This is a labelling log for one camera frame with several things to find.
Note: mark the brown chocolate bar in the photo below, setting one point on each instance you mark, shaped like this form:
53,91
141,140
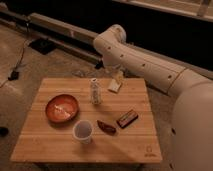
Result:
127,118

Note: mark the long metal floor rail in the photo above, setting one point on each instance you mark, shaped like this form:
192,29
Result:
60,30

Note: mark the pale yellow sponge block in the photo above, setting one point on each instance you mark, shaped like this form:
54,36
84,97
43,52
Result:
114,86

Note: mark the black floor plate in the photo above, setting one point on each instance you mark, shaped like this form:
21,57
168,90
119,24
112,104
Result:
43,46

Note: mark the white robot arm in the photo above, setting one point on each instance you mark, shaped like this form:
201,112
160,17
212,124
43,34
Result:
192,116

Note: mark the wooden table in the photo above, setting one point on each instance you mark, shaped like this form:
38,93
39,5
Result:
119,130

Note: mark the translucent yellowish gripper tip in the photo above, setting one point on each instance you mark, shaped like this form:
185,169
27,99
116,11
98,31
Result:
119,76

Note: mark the small clear bottle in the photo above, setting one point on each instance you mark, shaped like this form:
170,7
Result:
95,94

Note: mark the black object at left edge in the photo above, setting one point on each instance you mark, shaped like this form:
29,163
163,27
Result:
4,131

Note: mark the orange bowl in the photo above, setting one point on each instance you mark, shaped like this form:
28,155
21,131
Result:
62,108

